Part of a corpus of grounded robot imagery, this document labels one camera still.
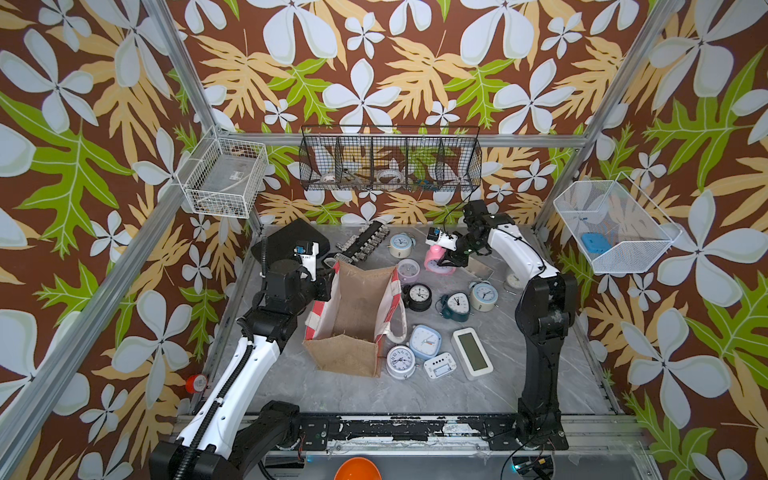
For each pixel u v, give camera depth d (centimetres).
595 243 80
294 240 108
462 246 83
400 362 82
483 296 96
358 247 112
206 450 38
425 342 86
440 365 84
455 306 93
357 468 66
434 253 91
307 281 64
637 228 76
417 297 96
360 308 96
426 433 75
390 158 97
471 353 84
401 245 110
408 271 104
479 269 99
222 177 86
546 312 56
